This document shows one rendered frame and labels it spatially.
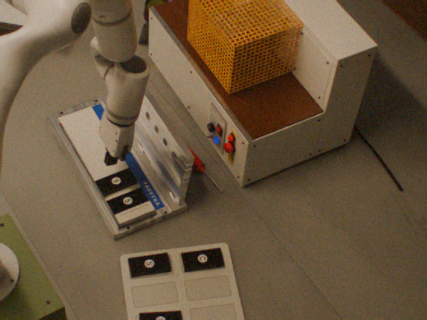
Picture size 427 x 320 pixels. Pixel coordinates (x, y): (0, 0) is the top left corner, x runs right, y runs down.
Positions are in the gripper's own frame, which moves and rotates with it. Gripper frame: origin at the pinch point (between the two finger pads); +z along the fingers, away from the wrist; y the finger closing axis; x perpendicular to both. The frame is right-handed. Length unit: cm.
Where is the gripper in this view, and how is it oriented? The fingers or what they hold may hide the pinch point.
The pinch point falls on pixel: (111, 158)
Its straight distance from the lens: 214.6
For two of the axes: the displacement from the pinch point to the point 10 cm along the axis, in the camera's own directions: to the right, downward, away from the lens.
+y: 4.9, 7.0, -5.2
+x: 8.4, -2.1, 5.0
